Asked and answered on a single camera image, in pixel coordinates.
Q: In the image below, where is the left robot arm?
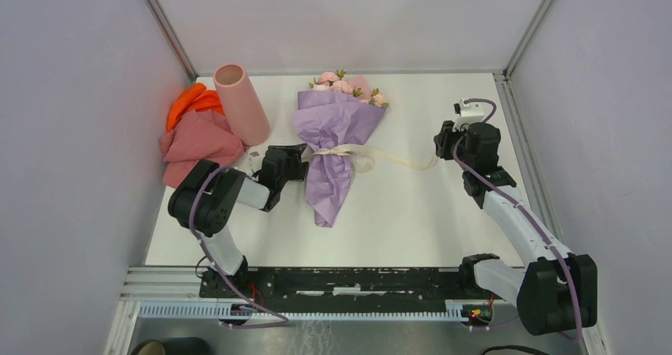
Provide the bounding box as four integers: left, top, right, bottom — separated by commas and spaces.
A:
168, 143, 308, 298

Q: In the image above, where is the cream printed ribbon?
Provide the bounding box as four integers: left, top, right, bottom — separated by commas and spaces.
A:
312, 144, 438, 173

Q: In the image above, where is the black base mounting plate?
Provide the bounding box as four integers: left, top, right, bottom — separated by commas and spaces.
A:
229, 267, 500, 313

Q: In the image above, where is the black floor cable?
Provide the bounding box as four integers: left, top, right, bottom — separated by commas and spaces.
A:
480, 344, 552, 355

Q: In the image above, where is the pink cylindrical vase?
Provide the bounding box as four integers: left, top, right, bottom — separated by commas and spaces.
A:
212, 63, 271, 147

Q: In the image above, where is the black round object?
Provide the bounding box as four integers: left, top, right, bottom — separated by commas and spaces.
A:
130, 337, 213, 355

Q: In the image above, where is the pink cloth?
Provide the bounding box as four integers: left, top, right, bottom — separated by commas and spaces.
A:
159, 111, 245, 189

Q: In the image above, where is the orange cloth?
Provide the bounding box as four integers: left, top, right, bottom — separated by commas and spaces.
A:
165, 82, 225, 132

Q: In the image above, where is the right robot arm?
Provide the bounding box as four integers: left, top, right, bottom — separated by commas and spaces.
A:
433, 120, 598, 336

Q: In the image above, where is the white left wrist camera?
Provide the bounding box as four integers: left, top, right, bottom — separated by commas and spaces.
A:
248, 151, 264, 174

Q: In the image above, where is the white slotted cable duct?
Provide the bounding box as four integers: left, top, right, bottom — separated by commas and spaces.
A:
137, 300, 492, 323

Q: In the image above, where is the purple paper flower bouquet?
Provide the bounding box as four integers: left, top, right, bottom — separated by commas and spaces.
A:
293, 69, 387, 227

